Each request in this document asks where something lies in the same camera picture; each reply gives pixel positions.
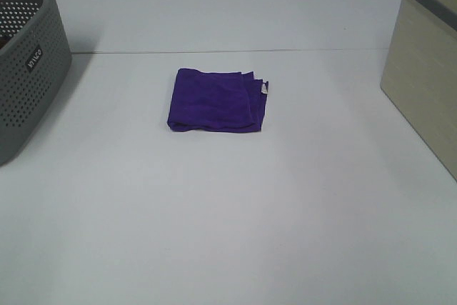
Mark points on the purple towel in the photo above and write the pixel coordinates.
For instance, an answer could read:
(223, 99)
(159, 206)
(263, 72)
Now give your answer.
(233, 102)

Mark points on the grey perforated plastic basket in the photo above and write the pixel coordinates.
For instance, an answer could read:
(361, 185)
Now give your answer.
(35, 59)

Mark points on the beige bin with grey rim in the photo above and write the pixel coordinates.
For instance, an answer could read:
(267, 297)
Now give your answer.
(419, 76)

